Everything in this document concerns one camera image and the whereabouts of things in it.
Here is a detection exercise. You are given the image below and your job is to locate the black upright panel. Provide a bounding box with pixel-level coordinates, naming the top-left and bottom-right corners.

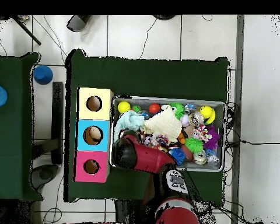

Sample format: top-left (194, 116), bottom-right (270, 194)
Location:
top-left (51, 81), bottom-right (64, 165)

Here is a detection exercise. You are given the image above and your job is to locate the wooden box with three holes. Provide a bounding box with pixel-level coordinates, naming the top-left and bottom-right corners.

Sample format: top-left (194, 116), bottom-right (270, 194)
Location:
top-left (73, 87), bottom-right (114, 183)

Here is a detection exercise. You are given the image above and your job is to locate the thin black floor cable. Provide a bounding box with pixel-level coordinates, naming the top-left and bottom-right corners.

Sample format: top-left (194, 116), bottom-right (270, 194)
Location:
top-left (139, 18), bottom-right (158, 59)

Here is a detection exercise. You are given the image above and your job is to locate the purple spiky monster toy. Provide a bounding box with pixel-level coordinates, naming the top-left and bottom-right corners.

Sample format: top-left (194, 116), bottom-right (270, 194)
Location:
top-left (204, 125), bottom-right (221, 150)

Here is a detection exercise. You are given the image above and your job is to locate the blue spiky ball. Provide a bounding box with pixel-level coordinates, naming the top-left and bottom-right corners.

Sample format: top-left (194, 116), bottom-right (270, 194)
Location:
top-left (168, 147), bottom-right (187, 166)

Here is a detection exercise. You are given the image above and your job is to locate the colourful paper wad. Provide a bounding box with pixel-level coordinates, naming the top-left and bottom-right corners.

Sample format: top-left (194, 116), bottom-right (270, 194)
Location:
top-left (143, 133), bottom-right (170, 151)

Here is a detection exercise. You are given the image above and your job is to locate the silver crushed soda can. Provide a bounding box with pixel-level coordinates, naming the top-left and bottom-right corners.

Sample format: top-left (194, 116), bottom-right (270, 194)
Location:
top-left (192, 150), bottom-right (207, 165)

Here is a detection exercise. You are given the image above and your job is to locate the dark stand base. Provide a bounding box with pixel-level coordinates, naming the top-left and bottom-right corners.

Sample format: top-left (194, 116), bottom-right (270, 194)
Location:
top-left (30, 163), bottom-right (61, 190)

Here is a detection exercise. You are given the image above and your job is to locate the green furry toy with eyes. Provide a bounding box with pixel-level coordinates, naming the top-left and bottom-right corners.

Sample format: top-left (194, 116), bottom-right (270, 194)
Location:
top-left (169, 101), bottom-right (186, 121)

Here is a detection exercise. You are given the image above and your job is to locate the plain yellow ball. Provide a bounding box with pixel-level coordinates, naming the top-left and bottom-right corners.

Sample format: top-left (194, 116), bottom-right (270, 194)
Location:
top-left (117, 100), bottom-right (131, 114)

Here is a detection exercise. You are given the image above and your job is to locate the dark green side table cloth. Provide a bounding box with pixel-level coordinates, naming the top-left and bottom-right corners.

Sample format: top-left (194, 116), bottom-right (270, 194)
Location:
top-left (0, 52), bottom-right (43, 201)

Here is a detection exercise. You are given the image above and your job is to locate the red orange ball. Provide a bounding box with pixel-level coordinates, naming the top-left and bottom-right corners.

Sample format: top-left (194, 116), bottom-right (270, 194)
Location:
top-left (149, 103), bottom-right (161, 114)

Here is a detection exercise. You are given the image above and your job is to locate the person's foot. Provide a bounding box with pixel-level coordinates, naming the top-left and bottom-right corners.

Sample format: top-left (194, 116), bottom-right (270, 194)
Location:
top-left (66, 15), bottom-right (89, 33)

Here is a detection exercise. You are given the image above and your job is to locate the black power cable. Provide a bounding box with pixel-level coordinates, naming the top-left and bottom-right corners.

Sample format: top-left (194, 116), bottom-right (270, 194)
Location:
top-left (225, 139), bottom-right (280, 147)

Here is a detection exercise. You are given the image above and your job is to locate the mint green cloth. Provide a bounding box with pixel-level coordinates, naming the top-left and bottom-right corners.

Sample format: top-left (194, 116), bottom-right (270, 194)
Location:
top-left (113, 110), bottom-right (145, 141)

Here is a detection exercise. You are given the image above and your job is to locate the cream waffle cloth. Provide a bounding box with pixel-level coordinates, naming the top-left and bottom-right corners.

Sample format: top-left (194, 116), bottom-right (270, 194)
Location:
top-left (143, 108), bottom-right (183, 143)

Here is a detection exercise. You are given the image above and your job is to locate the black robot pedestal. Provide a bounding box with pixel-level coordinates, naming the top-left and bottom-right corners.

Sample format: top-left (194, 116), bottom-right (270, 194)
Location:
top-left (114, 199), bottom-right (155, 224)

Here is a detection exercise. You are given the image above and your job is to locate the black tripod leg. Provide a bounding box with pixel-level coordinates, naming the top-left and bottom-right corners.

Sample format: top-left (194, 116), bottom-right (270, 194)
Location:
top-left (12, 16), bottom-right (42, 46)

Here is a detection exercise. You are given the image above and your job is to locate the yellow smiley ball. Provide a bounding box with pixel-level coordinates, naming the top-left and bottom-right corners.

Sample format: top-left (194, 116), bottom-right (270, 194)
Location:
top-left (199, 105), bottom-right (216, 125)

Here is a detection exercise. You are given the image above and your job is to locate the silver wire mesh bin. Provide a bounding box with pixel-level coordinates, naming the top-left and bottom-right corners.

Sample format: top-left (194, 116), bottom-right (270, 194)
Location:
top-left (109, 94), bottom-right (227, 173)

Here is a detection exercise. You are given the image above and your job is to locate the black round base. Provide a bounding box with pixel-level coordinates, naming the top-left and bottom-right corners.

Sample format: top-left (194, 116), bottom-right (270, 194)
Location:
top-left (152, 15), bottom-right (176, 21)

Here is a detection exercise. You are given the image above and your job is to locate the blue plastic cup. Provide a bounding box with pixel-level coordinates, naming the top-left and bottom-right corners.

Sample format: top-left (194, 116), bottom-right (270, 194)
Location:
top-left (33, 65), bottom-right (54, 85)

